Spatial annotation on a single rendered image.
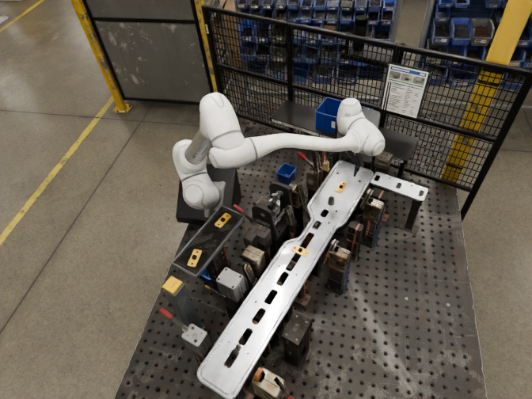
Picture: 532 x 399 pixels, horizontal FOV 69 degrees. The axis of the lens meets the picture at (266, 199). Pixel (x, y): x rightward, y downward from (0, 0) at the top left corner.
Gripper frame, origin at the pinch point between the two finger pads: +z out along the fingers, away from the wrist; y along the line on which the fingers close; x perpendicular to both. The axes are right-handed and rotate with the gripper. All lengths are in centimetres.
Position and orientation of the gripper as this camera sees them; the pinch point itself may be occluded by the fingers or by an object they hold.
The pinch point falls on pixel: (343, 169)
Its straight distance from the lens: 202.7
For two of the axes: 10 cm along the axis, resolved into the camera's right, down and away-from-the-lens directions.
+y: 8.5, 3.5, -3.9
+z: 0.7, 6.5, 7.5
